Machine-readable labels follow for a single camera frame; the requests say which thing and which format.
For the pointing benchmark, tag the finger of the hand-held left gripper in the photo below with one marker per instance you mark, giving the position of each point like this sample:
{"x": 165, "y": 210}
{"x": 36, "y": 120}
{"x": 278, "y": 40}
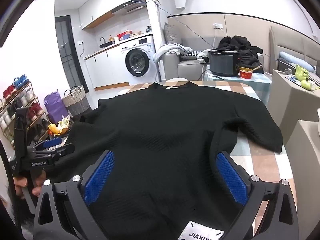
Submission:
{"x": 65, "y": 150}
{"x": 52, "y": 142}

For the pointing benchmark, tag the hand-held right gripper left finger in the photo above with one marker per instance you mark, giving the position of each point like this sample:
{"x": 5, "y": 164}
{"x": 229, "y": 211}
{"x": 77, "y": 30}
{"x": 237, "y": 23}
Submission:
{"x": 98, "y": 177}

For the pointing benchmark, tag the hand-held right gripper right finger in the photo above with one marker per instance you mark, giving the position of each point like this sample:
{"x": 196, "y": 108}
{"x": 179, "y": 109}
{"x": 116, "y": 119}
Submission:
{"x": 231, "y": 180}

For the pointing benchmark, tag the black knit sweater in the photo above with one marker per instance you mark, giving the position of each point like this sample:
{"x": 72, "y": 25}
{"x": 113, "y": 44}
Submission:
{"x": 155, "y": 142}

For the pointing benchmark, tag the black clothes pile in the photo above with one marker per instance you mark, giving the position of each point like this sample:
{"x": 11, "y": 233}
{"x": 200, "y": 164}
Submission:
{"x": 240, "y": 45}

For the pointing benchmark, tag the grey clothes heap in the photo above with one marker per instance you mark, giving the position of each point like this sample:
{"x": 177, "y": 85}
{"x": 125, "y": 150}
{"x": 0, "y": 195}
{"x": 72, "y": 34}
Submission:
{"x": 167, "y": 50}

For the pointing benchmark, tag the person's left hand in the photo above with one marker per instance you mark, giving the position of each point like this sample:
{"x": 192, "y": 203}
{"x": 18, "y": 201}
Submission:
{"x": 38, "y": 186}

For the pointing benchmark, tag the wooden shoe rack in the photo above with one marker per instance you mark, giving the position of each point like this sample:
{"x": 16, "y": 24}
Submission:
{"x": 32, "y": 110}

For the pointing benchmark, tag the plaid blanket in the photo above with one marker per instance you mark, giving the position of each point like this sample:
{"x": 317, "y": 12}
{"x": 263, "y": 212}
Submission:
{"x": 260, "y": 160}

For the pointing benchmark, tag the purple bag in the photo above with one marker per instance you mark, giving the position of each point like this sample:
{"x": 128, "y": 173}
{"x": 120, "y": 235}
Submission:
{"x": 55, "y": 107}

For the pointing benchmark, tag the woven laundry basket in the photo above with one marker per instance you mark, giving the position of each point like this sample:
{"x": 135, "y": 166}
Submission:
{"x": 76, "y": 101}

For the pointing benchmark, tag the group of assorted shoes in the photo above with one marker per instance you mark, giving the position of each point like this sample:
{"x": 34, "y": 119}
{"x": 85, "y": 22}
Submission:
{"x": 18, "y": 82}

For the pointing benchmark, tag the dark glass door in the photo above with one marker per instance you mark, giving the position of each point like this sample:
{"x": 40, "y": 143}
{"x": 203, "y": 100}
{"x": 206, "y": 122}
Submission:
{"x": 68, "y": 52}

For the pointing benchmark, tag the white base cabinets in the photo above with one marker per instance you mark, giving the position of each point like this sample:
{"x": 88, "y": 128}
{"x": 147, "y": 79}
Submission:
{"x": 105, "y": 67}

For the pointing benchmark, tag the grey cabinet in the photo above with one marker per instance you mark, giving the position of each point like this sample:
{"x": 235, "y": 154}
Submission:
{"x": 287, "y": 105}

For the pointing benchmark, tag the light blue tablecloth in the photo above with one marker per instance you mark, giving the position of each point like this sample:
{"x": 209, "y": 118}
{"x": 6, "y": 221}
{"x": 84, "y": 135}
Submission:
{"x": 257, "y": 80}

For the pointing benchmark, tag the red bowl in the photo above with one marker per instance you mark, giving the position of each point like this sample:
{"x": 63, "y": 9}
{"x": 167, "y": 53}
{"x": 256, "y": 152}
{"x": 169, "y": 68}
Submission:
{"x": 246, "y": 74}

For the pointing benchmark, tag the black sink with faucet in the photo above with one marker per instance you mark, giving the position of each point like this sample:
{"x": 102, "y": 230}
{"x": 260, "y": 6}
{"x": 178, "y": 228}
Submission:
{"x": 106, "y": 44}

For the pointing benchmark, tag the white round stool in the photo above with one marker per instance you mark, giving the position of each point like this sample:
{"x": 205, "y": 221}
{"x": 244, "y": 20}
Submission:
{"x": 176, "y": 80}

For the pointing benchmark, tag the wooden chopsticks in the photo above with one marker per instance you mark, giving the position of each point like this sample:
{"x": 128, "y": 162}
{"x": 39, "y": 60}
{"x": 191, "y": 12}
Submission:
{"x": 257, "y": 68}

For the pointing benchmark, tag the black electric cooker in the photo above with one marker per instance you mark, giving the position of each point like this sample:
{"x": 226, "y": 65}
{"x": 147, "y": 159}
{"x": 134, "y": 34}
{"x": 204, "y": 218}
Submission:
{"x": 223, "y": 62}

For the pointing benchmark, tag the white washing machine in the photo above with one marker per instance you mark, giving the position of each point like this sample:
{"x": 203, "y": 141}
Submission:
{"x": 138, "y": 57}

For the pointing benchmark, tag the grey sofa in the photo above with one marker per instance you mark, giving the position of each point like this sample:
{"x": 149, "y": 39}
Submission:
{"x": 190, "y": 67}

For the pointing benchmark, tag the green toy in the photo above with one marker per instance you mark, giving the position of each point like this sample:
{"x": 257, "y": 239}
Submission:
{"x": 302, "y": 73}

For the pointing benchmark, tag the light grey garment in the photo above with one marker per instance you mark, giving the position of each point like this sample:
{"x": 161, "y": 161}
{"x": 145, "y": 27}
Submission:
{"x": 203, "y": 55}

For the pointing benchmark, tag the red plastic basin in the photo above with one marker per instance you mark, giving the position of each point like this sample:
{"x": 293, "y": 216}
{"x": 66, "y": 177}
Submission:
{"x": 124, "y": 35}

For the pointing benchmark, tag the houndstooth pillow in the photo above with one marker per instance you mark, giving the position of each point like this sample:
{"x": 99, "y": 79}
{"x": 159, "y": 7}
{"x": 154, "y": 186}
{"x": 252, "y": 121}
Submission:
{"x": 190, "y": 55}

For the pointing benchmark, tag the light blue pillow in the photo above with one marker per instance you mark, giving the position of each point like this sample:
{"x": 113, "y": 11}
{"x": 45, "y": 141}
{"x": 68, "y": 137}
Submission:
{"x": 295, "y": 61}

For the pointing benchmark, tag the beige upholstered headboard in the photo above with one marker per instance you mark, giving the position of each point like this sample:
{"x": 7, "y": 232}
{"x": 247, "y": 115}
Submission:
{"x": 290, "y": 37}

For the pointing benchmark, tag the grey cushion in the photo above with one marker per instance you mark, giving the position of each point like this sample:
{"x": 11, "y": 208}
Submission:
{"x": 172, "y": 35}

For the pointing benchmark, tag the range hood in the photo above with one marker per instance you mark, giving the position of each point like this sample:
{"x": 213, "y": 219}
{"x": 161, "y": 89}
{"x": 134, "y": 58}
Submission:
{"x": 130, "y": 5}

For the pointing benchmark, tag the white wall cabinets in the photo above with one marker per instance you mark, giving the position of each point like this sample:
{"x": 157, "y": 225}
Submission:
{"x": 105, "y": 2}

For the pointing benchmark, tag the white wall socket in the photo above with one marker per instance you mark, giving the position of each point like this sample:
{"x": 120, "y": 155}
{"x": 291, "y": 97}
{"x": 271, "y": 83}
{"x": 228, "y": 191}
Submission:
{"x": 218, "y": 25}

